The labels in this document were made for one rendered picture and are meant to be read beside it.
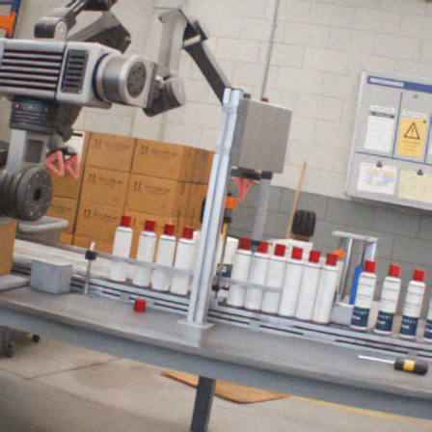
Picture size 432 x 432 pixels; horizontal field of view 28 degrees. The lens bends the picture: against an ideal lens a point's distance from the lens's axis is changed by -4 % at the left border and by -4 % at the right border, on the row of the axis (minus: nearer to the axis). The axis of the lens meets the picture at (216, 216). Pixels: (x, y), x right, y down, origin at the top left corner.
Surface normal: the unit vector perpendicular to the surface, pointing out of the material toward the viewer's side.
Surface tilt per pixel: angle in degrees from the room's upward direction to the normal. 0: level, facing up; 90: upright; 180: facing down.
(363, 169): 90
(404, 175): 90
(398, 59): 90
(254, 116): 90
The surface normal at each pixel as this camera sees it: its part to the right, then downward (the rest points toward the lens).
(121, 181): -0.32, 0.00
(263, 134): 0.63, 0.15
